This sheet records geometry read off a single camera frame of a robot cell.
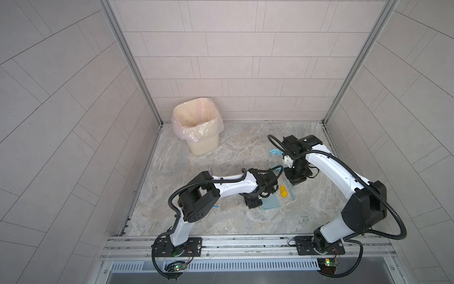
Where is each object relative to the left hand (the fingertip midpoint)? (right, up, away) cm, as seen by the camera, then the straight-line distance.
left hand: (254, 201), depth 84 cm
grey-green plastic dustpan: (+8, -1, +1) cm, 8 cm away
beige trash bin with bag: (-30, +39, +14) cm, 51 cm away
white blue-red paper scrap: (-18, -1, -4) cm, 18 cm away
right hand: (+15, +10, -7) cm, 20 cm away
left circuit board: (-32, -17, -19) cm, 41 cm away
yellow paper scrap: (+14, +4, +2) cm, 15 cm away
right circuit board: (+27, -19, -16) cm, 37 cm away
